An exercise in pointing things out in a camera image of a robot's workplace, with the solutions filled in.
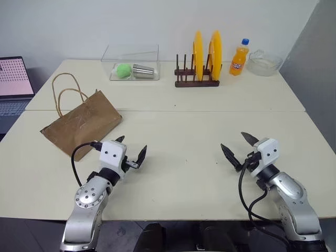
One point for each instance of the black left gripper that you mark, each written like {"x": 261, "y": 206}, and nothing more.
{"x": 126, "y": 164}

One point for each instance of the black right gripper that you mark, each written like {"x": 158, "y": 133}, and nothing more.
{"x": 252, "y": 158}

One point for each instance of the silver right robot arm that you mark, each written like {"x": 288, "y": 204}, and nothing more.
{"x": 294, "y": 194}

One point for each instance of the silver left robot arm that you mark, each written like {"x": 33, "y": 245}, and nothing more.
{"x": 86, "y": 197}

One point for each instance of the brown paper bag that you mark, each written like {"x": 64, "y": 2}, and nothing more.
{"x": 86, "y": 123}

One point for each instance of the green ball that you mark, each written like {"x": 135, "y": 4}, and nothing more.
{"x": 123, "y": 71}

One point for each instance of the stainless steel cup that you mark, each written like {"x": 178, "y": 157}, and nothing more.
{"x": 143, "y": 71}

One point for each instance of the dark wooden plate rack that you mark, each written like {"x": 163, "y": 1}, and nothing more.
{"x": 197, "y": 83}

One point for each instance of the orange soda bottle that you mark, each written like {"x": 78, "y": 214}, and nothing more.
{"x": 238, "y": 61}

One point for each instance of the clear glass bowl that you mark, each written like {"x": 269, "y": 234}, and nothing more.
{"x": 265, "y": 64}

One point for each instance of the clear plastic box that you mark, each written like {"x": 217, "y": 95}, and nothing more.
{"x": 147, "y": 56}

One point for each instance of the yellow plate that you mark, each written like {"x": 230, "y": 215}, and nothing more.
{"x": 198, "y": 55}
{"x": 216, "y": 55}

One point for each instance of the grey laptop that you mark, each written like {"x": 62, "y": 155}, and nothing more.
{"x": 14, "y": 78}

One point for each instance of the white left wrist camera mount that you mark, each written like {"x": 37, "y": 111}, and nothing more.
{"x": 111, "y": 152}

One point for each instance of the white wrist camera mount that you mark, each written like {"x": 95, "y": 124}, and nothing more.
{"x": 111, "y": 152}
{"x": 268, "y": 152}

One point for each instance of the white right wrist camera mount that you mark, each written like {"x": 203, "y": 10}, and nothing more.
{"x": 268, "y": 152}

